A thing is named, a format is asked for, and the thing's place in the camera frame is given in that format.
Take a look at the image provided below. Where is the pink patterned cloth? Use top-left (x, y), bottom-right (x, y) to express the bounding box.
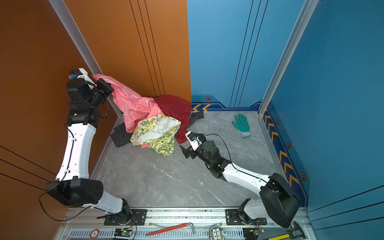
top-left (93, 74), bottom-right (163, 134)

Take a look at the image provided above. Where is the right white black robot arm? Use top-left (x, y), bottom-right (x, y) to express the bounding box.
top-left (180, 140), bottom-right (301, 228)

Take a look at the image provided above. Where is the black digital caliper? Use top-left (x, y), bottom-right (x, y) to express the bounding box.
top-left (267, 221), bottom-right (308, 240)

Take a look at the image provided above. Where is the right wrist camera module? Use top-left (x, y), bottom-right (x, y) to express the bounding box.
top-left (186, 131), bottom-right (202, 151)

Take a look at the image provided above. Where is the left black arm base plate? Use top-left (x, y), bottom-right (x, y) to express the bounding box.
top-left (102, 209), bottom-right (148, 227)

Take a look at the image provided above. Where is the green work glove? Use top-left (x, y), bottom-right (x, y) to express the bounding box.
top-left (232, 114), bottom-right (252, 138)

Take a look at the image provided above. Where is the lemon print cloth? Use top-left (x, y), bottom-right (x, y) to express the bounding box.
top-left (131, 114), bottom-right (181, 156)

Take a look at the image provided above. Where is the red round sticker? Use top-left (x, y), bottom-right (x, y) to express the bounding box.
top-left (90, 229), bottom-right (100, 240)

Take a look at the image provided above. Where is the left green circuit board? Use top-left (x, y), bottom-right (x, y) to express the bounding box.
top-left (114, 228), bottom-right (134, 240)

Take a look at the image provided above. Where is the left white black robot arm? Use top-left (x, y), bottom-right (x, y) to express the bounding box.
top-left (45, 78), bottom-right (133, 225)

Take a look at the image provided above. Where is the dark grey cloth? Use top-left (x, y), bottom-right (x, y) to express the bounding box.
top-left (110, 112), bottom-right (204, 148)

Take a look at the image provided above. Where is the white cloth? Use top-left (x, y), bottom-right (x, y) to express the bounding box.
top-left (147, 117), bottom-right (179, 140)

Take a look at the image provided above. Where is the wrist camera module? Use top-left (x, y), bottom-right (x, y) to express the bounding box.
top-left (186, 131), bottom-right (202, 151)
top-left (69, 68), bottom-right (96, 89)

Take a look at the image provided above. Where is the right green circuit board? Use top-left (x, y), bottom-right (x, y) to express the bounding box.
top-left (250, 228), bottom-right (265, 236)

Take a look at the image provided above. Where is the green circuit board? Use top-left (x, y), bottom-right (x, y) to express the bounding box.
top-left (250, 228), bottom-right (265, 236)
top-left (114, 228), bottom-right (134, 240)

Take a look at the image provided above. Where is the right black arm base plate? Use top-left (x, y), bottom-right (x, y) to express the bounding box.
top-left (225, 209), bottom-right (268, 226)

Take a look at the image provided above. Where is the dark red cloth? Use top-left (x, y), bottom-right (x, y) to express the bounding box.
top-left (154, 95), bottom-right (191, 144)

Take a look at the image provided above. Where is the red handled hex key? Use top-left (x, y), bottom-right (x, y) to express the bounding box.
top-left (146, 223), bottom-right (196, 236)

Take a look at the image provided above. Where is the white connector block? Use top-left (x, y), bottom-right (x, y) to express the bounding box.
top-left (209, 226), bottom-right (226, 240)

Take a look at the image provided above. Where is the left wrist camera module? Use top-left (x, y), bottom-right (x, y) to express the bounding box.
top-left (69, 68), bottom-right (96, 89)

